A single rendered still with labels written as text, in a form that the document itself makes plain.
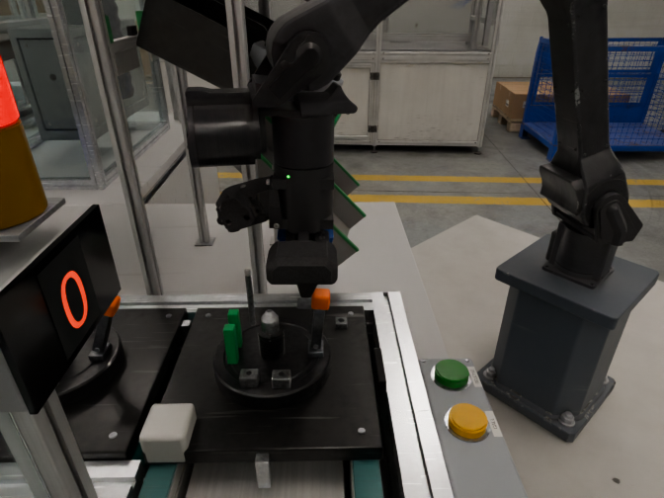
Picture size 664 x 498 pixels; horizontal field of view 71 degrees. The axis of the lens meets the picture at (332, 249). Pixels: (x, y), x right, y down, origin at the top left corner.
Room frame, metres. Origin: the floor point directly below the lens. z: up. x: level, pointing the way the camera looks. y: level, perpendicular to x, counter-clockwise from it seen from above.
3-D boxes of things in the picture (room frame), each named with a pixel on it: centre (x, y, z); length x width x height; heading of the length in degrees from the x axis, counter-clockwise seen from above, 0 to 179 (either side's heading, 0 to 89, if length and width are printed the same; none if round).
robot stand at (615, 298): (0.50, -0.31, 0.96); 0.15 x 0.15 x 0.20; 42
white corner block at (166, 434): (0.33, 0.17, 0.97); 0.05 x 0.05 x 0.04; 1
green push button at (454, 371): (0.42, -0.14, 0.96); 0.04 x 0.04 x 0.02
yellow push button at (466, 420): (0.35, -0.15, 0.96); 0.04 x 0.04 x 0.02
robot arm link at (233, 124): (0.42, 0.07, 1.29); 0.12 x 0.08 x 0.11; 102
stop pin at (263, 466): (0.30, 0.07, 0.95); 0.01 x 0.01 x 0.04; 1
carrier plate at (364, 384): (0.43, 0.07, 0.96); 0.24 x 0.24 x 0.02; 1
